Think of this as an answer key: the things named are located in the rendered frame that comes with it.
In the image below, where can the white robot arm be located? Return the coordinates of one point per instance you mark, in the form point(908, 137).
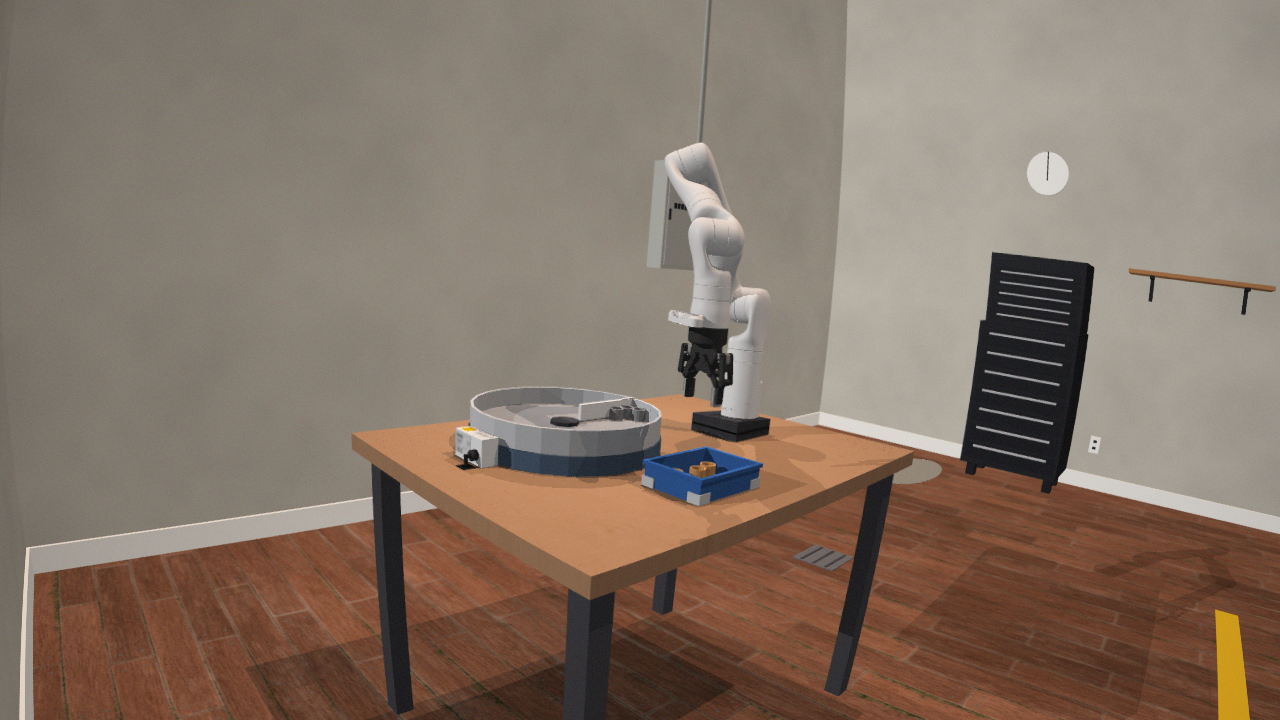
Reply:
point(711, 293)

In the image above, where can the blue crate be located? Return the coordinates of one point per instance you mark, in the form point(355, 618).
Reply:
point(734, 474)

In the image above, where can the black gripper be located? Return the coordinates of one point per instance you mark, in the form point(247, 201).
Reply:
point(703, 357)

